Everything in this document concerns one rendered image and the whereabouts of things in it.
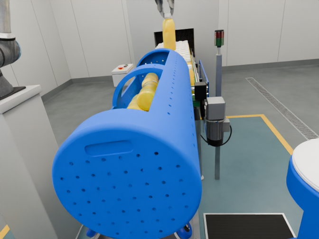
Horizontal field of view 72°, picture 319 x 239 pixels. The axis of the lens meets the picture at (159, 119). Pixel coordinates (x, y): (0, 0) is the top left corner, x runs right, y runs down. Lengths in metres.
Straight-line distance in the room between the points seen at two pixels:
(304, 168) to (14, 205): 1.43
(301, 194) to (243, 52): 5.16
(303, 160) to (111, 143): 0.45
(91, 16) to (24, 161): 4.76
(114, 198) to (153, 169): 0.11
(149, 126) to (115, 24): 5.27
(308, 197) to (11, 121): 1.18
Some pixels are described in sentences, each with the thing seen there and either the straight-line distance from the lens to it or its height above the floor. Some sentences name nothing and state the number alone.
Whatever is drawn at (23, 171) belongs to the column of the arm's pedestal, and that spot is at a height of 0.73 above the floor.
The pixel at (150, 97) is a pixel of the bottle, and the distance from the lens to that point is 0.70.
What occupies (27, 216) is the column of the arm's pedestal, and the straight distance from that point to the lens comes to 1.60.
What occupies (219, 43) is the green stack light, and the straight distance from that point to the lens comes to 1.61.
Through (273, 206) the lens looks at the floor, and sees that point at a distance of 1.97.
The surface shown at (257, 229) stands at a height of 0.15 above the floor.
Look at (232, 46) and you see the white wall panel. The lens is 5.56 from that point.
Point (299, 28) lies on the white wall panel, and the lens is 5.98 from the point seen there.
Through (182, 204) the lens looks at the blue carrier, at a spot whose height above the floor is 1.06.
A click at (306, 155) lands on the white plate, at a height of 1.04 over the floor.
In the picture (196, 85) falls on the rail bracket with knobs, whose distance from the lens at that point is 1.30.
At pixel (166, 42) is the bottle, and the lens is 1.23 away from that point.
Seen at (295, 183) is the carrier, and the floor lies 1.00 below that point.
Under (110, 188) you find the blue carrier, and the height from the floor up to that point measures 1.10.
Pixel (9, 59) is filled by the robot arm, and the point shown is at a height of 1.25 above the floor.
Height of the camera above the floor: 1.38
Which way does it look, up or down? 25 degrees down
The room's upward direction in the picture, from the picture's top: 6 degrees counter-clockwise
